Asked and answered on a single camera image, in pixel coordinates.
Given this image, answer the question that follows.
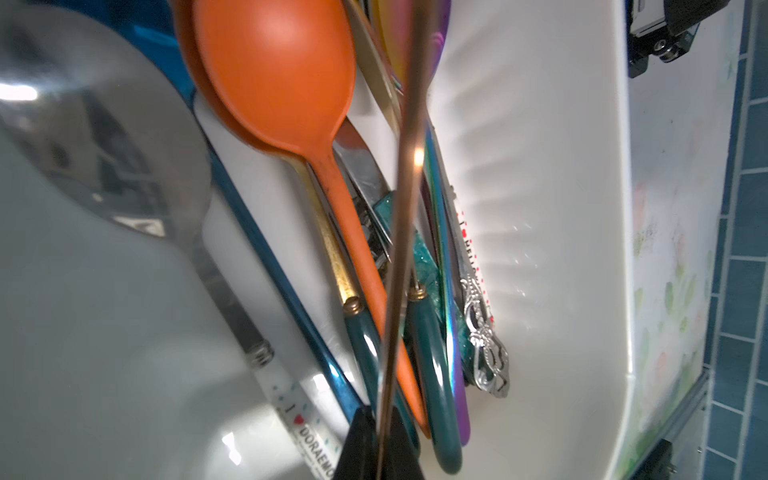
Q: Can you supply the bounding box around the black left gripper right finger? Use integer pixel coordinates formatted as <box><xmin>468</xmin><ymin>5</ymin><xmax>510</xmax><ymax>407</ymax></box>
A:
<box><xmin>381</xmin><ymin>410</ymin><xmax>425</xmax><ymax>480</ymax></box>

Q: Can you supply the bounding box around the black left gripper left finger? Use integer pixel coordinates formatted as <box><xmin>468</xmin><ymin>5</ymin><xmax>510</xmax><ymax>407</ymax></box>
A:
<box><xmin>333</xmin><ymin>406</ymin><xmax>377</xmax><ymax>480</ymax></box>

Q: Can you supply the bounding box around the silver spoon clear handle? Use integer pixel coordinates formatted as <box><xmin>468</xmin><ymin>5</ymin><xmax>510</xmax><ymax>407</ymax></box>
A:
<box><xmin>428</xmin><ymin>125</ymin><xmax>510</xmax><ymax>398</ymax></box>
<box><xmin>0</xmin><ymin>0</ymin><xmax>343</xmax><ymax>480</ymax></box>

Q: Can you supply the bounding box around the teal handled spoon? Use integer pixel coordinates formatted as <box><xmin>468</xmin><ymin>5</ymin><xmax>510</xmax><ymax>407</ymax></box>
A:
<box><xmin>344</xmin><ymin>0</ymin><xmax>464</xmax><ymax>475</ymax></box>
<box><xmin>281</xmin><ymin>154</ymin><xmax>380</xmax><ymax>414</ymax></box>

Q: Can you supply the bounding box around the silver spoon marbled handle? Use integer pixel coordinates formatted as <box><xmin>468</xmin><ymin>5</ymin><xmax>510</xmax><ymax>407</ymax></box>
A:
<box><xmin>332</xmin><ymin>118</ymin><xmax>393</xmax><ymax>260</ymax></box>

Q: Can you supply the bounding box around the orange plastic spoon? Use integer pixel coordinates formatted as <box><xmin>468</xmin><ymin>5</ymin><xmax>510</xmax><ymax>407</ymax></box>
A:
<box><xmin>173</xmin><ymin>0</ymin><xmax>432</xmax><ymax>439</ymax></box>

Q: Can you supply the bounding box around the rainbow iridescent spoon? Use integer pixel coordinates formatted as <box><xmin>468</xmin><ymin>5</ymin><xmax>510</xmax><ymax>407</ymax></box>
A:
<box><xmin>371</xmin><ymin>1</ymin><xmax>471</xmax><ymax>446</ymax></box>

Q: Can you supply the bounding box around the gold long spoon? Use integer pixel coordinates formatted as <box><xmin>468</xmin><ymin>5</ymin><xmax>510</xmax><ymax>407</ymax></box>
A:
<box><xmin>375</xmin><ymin>1</ymin><xmax>435</xmax><ymax>479</ymax></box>

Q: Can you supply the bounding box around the white plastic storage box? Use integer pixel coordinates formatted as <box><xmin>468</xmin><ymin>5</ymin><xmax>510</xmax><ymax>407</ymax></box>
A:
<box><xmin>1</xmin><ymin>1</ymin><xmax>633</xmax><ymax>479</ymax></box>

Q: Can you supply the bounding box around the black stapler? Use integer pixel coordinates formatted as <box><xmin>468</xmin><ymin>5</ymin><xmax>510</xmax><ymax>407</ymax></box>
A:
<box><xmin>625</xmin><ymin>0</ymin><xmax>730</xmax><ymax>78</ymax></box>

